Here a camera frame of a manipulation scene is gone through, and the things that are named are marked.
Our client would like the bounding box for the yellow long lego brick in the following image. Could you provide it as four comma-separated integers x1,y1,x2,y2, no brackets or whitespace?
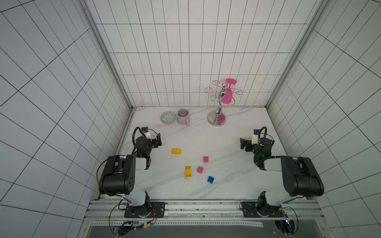
185,166,192,178

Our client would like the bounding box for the blue lego brick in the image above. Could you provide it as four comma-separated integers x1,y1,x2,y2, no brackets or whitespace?
207,176,214,184

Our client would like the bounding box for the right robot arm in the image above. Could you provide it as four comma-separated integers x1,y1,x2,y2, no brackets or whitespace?
240,127,324,218

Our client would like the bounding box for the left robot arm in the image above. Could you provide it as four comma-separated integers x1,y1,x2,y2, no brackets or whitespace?
98,127,162,218

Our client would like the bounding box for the yellow curved lego piece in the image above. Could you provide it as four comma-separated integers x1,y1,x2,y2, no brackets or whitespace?
171,148,182,155

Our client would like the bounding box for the pale pink mug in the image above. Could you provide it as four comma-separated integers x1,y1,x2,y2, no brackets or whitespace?
177,109,190,126

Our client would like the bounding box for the silver cup holder stand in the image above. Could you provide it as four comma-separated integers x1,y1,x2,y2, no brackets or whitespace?
205,80,243,127

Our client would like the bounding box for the pink wine glass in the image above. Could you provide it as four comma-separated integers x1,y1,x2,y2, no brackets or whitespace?
222,78,237,104

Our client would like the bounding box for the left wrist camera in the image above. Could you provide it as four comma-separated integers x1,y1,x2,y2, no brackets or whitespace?
140,127,157,140

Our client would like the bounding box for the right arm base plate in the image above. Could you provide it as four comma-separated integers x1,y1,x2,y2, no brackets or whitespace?
240,201,283,218

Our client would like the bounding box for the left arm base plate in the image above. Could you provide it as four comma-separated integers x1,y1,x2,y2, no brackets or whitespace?
124,202,165,219

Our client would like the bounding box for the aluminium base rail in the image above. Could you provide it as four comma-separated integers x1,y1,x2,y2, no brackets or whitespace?
84,199,327,229

